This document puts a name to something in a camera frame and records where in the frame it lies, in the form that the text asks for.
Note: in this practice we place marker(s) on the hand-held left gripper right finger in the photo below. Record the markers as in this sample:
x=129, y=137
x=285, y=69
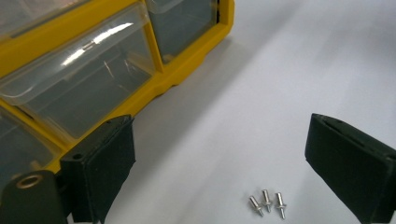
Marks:
x=355, y=168

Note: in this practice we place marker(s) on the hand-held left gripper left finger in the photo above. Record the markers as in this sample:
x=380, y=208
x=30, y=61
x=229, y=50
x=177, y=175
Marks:
x=99, y=168

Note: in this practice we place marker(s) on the small silver rivet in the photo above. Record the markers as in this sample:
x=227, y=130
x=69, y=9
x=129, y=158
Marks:
x=256, y=204
x=280, y=202
x=266, y=199

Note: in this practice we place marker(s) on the yellow black drawer cabinet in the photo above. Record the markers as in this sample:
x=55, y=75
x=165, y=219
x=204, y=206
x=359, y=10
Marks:
x=186, y=59

